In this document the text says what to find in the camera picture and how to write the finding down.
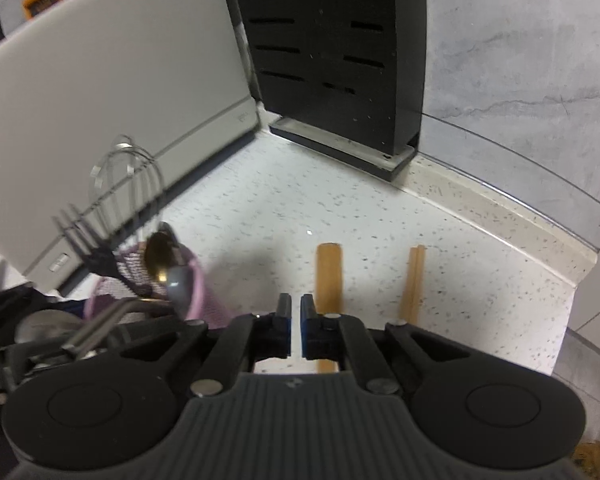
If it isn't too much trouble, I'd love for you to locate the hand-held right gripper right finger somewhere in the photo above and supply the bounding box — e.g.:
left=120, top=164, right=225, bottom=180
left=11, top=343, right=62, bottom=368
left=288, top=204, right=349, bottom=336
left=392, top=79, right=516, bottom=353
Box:
left=301, top=294, right=468, bottom=393

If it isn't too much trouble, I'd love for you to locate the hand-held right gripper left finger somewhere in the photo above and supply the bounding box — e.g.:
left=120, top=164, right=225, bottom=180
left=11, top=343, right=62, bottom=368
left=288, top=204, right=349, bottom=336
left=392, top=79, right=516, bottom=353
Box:
left=125, top=294, right=293, bottom=395

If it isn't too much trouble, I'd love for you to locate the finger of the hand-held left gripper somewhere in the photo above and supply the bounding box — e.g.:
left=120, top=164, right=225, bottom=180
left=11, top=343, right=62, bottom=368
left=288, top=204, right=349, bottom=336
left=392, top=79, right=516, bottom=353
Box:
left=92, top=316, right=201, bottom=356
left=0, top=284, right=88, bottom=331

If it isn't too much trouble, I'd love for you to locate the bent metal straw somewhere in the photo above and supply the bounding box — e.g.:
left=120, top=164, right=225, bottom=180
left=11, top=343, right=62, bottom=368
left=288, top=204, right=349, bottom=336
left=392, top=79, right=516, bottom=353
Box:
left=62, top=297, right=141, bottom=358

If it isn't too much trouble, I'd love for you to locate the pink mesh utensil holder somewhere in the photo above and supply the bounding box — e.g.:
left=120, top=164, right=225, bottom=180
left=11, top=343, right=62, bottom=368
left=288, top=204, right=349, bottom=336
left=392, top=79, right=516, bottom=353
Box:
left=82, top=242, right=218, bottom=331

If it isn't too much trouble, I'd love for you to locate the wooden utensil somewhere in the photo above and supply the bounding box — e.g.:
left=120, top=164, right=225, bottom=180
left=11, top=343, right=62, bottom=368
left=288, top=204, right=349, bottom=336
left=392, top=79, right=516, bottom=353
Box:
left=315, top=242, right=343, bottom=376

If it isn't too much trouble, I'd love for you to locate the gold spoon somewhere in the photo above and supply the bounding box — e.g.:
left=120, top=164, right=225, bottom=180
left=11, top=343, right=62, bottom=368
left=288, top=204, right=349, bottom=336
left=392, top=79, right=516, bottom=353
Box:
left=144, top=231, right=181, bottom=283

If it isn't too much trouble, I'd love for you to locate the steel wire whisk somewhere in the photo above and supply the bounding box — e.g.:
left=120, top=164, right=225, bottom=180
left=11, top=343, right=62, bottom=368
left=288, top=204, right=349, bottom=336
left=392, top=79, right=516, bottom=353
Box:
left=89, top=134, right=165, bottom=246

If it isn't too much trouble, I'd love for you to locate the wooden chopstick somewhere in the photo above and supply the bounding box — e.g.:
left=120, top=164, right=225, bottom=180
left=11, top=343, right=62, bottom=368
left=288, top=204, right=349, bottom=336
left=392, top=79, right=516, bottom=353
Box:
left=405, top=244, right=427, bottom=323
left=399, top=244, right=422, bottom=323

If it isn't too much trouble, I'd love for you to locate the black knife block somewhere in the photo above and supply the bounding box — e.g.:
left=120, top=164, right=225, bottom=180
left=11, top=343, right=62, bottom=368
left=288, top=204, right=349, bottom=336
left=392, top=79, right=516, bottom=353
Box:
left=227, top=0, right=428, bottom=182

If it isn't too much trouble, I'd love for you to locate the white countertop appliance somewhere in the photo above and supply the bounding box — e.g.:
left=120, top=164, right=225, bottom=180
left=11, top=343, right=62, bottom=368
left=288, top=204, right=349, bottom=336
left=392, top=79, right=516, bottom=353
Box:
left=0, top=0, right=261, bottom=291

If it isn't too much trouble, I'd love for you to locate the brown object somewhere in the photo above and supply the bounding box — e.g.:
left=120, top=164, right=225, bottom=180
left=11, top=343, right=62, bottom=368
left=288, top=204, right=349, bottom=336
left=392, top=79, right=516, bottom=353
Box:
left=572, top=440, right=600, bottom=480

